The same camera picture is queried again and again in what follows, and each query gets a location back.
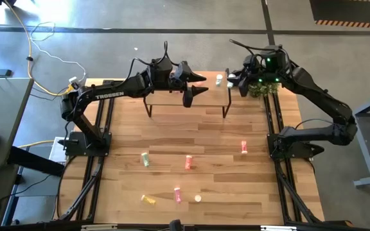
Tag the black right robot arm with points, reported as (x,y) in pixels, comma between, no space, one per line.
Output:
(316,90)

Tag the grey desk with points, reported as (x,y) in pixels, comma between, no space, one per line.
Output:
(2,112)

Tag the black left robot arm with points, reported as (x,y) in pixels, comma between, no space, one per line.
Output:
(108,95)

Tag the black mat hazard stripes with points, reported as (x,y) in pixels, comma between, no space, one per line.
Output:
(348,11)

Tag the green potted plant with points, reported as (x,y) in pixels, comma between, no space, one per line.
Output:
(262,89)

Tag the magenta medicine bottle white cap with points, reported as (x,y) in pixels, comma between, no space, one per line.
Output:
(177,194)

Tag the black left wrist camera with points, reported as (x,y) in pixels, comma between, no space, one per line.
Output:
(163,72)

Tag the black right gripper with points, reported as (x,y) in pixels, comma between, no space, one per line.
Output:
(250,67)

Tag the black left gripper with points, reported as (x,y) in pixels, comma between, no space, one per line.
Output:
(178,85)

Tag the white power adapter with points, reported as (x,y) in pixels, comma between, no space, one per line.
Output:
(73,79)

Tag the silver bracket plate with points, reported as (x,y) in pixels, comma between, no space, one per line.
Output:
(278,228)
(100,227)

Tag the yellow medicine bottle white cap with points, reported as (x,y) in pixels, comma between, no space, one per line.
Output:
(148,200)
(198,198)

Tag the black desk leg bar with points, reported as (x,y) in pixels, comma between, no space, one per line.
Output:
(37,162)

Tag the black floor tape line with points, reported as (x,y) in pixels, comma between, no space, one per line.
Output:
(172,31)

